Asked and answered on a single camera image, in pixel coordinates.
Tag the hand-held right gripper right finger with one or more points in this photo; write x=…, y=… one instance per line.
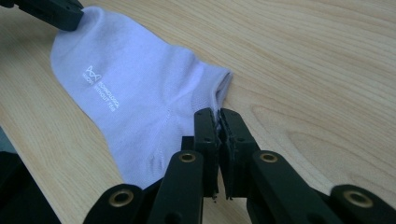
x=238, y=155

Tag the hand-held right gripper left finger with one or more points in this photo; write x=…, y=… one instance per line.
x=206, y=149

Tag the white ankle sock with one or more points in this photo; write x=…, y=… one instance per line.
x=140, y=93

